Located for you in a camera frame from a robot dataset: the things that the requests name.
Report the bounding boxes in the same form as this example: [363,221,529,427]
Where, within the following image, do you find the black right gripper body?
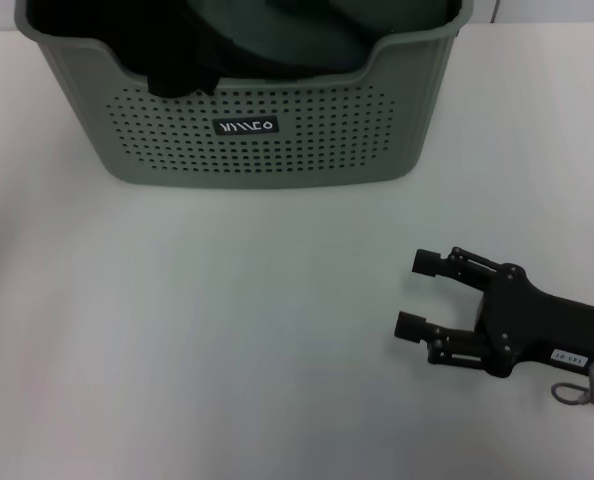
[473,261,594,379]

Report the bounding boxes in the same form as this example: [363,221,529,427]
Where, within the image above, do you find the dark green towel black trim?
[182,0,461,69]

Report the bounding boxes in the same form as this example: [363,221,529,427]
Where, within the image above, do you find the green perforated plastic storage basket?
[15,0,464,192]

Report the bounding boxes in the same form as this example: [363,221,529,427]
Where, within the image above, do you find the black cloth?
[26,0,369,99]

